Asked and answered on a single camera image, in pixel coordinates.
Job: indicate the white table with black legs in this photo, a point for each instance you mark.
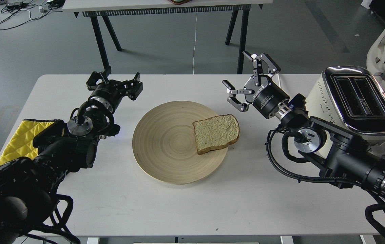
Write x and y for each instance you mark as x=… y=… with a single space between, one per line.
x=106 y=8

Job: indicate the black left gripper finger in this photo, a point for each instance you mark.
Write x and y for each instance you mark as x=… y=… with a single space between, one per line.
x=98 y=78
x=134 y=87

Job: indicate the round wooden plate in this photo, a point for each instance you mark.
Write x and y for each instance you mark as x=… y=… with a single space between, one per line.
x=164 y=145

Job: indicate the slice of bread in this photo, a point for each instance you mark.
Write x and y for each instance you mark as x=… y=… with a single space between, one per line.
x=215 y=133

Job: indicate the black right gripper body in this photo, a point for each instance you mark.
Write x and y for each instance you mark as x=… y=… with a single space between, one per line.
x=266 y=96

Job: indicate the cream and chrome toaster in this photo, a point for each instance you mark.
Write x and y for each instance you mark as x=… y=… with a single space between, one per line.
x=351 y=98

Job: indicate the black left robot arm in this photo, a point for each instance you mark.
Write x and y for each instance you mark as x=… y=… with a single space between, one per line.
x=28 y=187

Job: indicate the yellow quilted cloth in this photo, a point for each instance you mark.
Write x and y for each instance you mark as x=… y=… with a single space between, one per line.
x=21 y=143

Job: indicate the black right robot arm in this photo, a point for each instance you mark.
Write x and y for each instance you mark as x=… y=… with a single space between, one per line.
x=341 y=155

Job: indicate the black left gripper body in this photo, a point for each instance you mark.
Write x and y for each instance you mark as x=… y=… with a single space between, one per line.
x=110 y=93

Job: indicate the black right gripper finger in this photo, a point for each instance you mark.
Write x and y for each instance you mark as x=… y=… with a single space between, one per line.
x=263 y=66
x=232 y=96

